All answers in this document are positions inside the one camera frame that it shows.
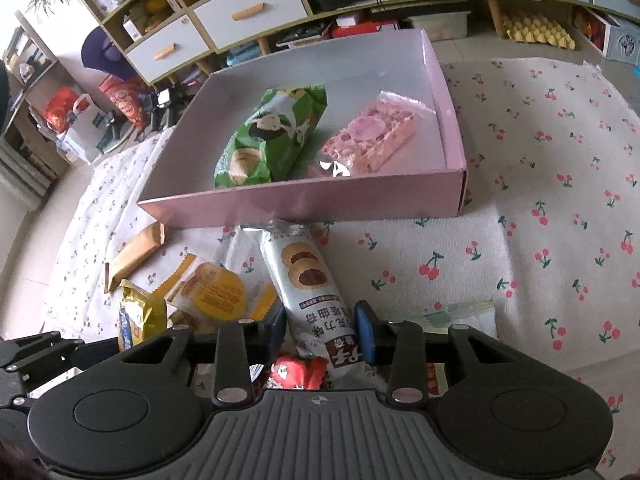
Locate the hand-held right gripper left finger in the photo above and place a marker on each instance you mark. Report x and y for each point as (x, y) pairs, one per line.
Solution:
(276, 332)

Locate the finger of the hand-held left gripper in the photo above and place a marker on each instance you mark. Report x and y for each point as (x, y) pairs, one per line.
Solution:
(40, 347)

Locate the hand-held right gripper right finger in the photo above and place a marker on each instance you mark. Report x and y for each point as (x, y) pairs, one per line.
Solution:
(366, 332)

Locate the red snack packet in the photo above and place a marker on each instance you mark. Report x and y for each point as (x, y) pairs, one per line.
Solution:
(295, 372)

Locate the silver cookie packet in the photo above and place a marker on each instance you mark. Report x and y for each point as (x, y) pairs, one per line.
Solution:
(302, 270)

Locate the yellow round cake packet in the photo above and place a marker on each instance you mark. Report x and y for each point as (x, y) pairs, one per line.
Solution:
(220, 287)

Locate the pink cardboard box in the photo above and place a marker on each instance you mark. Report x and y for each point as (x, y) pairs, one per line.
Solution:
(380, 80)

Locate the cream red print packet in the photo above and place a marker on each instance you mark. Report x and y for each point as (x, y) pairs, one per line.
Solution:
(437, 379)

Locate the gold foil snack packet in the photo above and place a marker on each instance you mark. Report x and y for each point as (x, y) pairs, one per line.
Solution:
(142, 317)

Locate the brown wafer bar packet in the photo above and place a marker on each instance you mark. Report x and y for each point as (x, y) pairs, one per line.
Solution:
(132, 257)

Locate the green snack packet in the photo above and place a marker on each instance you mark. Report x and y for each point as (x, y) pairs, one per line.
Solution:
(272, 135)

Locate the pink nougat packet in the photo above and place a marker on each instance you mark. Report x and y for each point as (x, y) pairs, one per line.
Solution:
(372, 135)

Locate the white red paper bag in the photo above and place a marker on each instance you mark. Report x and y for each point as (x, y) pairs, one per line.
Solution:
(75, 120)

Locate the red printed bag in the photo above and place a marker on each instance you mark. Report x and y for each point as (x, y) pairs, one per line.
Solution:
(127, 102)

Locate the purple cap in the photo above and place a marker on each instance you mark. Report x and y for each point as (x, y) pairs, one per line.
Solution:
(102, 52)

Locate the red flat box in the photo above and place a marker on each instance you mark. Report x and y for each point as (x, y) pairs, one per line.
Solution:
(365, 24)

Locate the clear plastic storage box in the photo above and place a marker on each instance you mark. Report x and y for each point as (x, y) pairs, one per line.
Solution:
(440, 27)

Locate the wooden shelf unit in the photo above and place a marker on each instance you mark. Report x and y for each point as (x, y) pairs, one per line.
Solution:
(350, 10)

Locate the yellow egg tray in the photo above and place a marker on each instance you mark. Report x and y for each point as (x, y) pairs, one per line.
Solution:
(540, 31)

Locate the white patterned box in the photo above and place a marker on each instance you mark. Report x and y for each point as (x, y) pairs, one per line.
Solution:
(622, 40)

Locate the black camera stand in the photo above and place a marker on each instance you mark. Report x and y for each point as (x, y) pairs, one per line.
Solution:
(162, 105)

